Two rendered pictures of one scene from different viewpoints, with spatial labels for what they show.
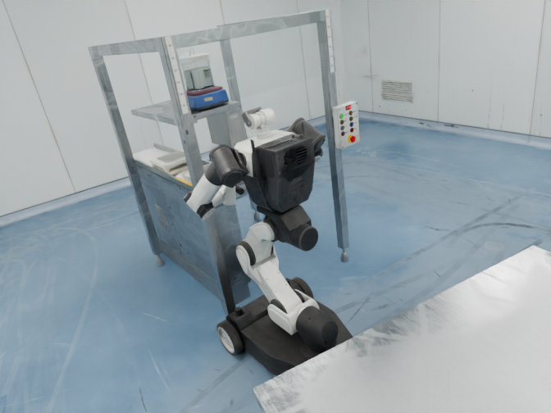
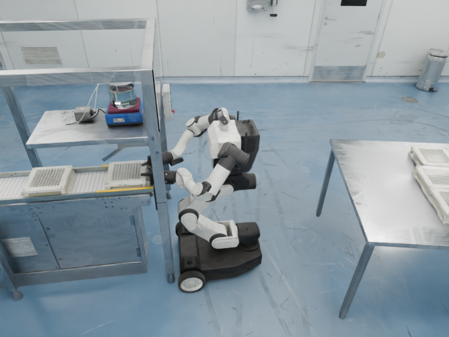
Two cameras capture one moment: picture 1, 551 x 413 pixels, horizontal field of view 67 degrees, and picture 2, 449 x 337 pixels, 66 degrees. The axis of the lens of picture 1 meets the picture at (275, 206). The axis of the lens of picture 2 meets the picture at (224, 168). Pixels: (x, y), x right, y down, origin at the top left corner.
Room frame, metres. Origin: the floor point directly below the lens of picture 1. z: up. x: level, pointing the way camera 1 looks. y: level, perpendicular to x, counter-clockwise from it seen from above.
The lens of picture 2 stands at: (0.97, 1.66, 2.26)
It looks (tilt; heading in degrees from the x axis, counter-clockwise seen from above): 36 degrees down; 295
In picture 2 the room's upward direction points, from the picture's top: 1 degrees clockwise
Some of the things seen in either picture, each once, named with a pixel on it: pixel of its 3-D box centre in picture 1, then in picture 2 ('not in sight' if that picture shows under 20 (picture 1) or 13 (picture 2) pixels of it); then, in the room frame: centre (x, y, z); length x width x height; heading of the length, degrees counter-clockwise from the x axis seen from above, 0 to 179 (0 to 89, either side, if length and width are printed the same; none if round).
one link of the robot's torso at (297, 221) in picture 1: (288, 224); (235, 178); (1.69, -0.04, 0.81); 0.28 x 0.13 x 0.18; 34
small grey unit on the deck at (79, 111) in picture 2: not in sight; (85, 113); (2.46, 0.40, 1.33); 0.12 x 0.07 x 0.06; 34
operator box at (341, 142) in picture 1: (346, 124); (166, 102); (2.54, -0.52, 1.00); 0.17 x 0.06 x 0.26; 124
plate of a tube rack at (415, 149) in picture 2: not in sight; (433, 156); (0.48, -0.86, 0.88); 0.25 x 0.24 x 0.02; 112
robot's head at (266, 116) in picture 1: (261, 121); (223, 118); (1.76, 0.00, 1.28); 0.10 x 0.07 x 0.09; 124
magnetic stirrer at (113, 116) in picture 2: not in sight; (125, 110); (2.26, 0.28, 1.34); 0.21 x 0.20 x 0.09; 124
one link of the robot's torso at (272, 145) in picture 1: (275, 168); (232, 146); (1.71, -0.03, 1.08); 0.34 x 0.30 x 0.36; 124
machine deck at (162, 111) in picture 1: (183, 109); (94, 126); (2.38, 0.43, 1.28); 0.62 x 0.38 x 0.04; 34
